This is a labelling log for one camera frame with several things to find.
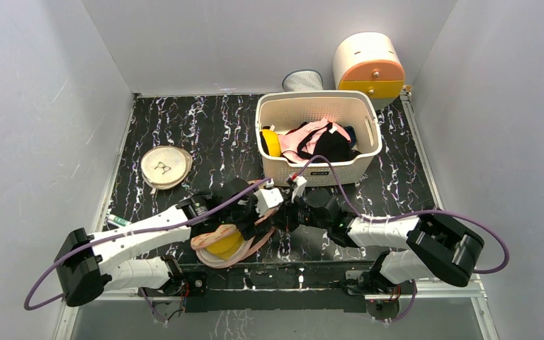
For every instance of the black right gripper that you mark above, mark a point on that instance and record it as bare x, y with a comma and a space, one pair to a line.
304, 214

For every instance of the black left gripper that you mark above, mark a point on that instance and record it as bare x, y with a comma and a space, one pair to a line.
251, 228

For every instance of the yellow bra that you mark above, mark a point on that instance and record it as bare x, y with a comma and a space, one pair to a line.
223, 246

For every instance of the orange floral bra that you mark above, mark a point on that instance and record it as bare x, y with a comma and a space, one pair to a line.
238, 230

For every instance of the round beige mesh laundry bag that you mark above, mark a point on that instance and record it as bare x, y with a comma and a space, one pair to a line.
164, 167

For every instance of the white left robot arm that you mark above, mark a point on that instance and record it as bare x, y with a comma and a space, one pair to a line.
111, 248

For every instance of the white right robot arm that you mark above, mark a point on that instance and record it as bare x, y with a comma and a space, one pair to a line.
428, 244

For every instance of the black bra in basket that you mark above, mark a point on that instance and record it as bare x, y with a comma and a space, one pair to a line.
330, 141

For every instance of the pink bra in basket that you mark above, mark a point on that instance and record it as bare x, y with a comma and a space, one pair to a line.
290, 140

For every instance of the white mesh cylinder bag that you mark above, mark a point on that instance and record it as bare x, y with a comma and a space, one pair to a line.
303, 80

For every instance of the yellow garment in basket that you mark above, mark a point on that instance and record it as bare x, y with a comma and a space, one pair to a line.
270, 143

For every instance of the dark blue garment in basket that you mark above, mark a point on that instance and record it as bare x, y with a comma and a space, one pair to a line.
352, 135

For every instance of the cream orange drawer box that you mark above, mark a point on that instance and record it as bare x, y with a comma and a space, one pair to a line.
368, 62

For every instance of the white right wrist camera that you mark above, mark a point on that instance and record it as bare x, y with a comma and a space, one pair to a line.
297, 184

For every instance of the aluminium front frame rail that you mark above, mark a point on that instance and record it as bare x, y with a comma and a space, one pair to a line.
276, 281

